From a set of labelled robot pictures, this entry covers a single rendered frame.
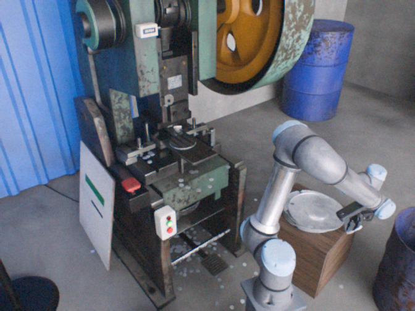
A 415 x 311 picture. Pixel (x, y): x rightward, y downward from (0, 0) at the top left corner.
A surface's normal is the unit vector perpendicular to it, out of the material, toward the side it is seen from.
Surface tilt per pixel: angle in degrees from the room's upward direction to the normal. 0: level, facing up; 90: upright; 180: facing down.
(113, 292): 0
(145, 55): 90
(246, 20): 90
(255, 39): 90
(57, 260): 0
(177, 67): 90
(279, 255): 7
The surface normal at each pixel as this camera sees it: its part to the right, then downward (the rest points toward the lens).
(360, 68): -0.78, 0.33
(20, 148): 0.63, 0.42
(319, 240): 0.00, -0.84
